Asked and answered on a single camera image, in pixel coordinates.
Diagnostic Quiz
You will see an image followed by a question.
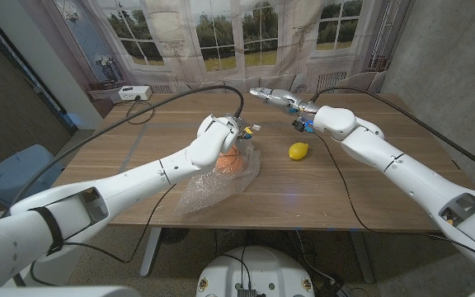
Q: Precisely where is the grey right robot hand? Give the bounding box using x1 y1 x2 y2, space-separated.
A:
248 87 322 133

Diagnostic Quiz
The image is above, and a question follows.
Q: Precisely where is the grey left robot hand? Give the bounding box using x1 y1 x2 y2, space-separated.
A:
231 117 261 153

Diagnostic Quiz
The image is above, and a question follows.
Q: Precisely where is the small orange basketball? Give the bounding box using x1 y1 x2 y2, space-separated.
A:
214 144 247 175

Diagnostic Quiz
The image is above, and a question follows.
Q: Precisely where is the clear bubble wrap sheet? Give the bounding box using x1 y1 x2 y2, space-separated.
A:
173 142 262 215

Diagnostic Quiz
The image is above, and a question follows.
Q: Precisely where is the yellow lemon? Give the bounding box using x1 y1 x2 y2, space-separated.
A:
288 142 310 161

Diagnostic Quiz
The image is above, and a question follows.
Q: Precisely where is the printed window scene backdrop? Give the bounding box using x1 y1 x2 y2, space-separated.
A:
18 0 416 119

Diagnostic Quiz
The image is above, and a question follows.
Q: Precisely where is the white power strip box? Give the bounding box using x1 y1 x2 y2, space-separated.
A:
117 85 153 102

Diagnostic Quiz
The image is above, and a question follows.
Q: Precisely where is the black round floor object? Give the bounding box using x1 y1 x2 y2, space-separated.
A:
161 228 191 244

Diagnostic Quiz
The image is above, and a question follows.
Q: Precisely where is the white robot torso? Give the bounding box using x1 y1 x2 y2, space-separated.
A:
195 246 316 297

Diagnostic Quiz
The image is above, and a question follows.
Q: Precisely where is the grey metal table leg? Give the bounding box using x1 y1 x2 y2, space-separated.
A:
349 231 375 284
139 226 162 277

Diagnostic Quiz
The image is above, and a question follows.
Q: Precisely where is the black power adapter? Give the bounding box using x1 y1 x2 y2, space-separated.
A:
323 280 352 297

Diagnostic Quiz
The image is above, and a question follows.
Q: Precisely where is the blue plastic chair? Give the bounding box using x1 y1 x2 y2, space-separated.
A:
0 144 64 207

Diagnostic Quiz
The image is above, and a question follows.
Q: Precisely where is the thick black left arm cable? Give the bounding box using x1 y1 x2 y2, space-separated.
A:
0 84 245 218

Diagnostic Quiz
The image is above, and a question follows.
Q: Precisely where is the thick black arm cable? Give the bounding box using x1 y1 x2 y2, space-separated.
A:
0 84 245 218
310 86 475 182

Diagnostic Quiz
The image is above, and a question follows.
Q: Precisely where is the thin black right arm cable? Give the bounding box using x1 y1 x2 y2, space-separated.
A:
313 131 475 270

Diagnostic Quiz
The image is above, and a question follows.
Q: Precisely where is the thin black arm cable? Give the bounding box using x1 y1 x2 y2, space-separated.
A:
29 183 177 286
313 131 475 270

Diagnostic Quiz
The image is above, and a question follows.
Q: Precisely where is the looped black power cable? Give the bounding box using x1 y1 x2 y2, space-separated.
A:
125 98 156 125

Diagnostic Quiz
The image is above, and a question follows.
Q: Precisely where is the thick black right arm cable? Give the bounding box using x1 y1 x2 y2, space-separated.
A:
310 86 475 182

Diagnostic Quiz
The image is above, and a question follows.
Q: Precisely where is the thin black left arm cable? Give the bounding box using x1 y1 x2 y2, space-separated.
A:
29 183 177 286

